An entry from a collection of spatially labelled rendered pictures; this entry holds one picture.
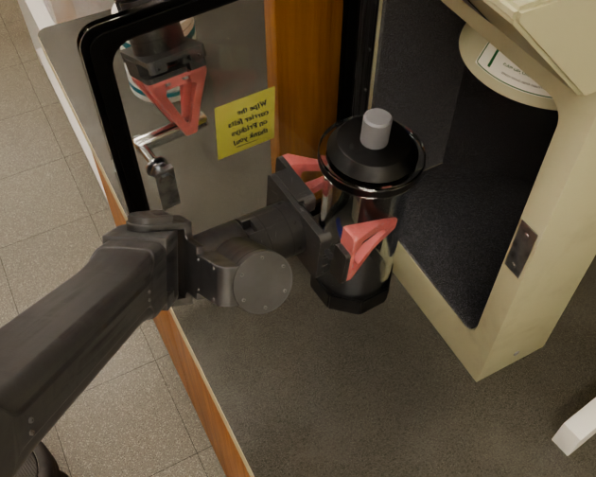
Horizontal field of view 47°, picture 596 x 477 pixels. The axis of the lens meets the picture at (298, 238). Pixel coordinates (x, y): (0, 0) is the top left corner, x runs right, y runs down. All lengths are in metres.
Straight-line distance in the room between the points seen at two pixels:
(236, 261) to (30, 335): 0.21
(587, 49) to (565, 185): 0.16
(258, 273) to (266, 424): 0.32
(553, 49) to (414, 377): 0.53
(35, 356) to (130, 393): 1.58
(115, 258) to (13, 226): 1.86
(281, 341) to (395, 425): 0.18
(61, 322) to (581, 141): 0.41
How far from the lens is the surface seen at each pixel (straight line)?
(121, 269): 0.55
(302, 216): 0.67
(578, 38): 0.48
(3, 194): 2.54
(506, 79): 0.67
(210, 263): 0.58
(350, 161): 0.66
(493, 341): 0.82
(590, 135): 0.59
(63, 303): 0.48
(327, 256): 0.69
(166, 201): 0.77
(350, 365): 0.90
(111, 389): 1.99
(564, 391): 0.94
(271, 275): 0.59
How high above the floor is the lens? 1.73
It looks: 52 degrees down
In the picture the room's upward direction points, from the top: straight up
